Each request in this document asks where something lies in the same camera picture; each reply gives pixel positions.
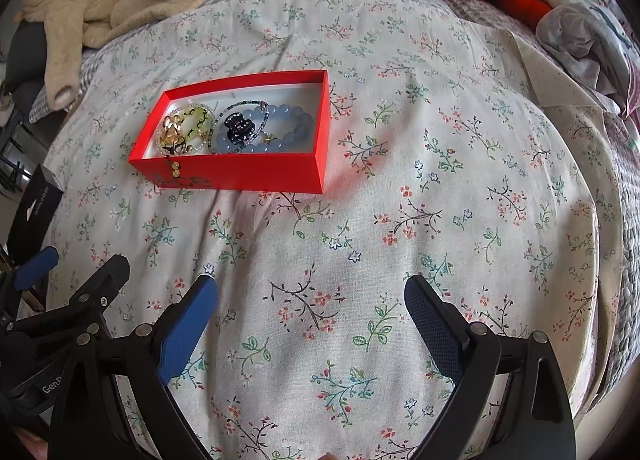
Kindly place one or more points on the red jewelry box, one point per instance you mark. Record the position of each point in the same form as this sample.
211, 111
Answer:
287, 153

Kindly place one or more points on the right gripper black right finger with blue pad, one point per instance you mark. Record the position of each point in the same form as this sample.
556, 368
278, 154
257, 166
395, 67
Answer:
465, 352

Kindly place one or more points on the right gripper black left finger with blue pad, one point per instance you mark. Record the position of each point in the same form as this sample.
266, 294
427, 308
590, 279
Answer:
162, 349

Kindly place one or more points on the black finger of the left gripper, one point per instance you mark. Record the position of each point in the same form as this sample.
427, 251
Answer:
88, 304

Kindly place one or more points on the black camera box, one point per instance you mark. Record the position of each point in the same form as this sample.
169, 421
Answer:
33, 216

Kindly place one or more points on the crumpled grey white cloth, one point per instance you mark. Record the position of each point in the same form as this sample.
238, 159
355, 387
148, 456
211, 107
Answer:
592, 39

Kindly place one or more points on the person's left hand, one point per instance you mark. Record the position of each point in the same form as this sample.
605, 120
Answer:
37, 446

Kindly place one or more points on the gold flower jewelry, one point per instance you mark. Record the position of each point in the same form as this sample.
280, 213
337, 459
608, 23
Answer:
172, 140

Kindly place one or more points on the black chair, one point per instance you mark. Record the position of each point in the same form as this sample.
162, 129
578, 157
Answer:
25, 64

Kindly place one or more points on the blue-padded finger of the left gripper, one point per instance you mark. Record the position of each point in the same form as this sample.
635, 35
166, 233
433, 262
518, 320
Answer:
28, 275

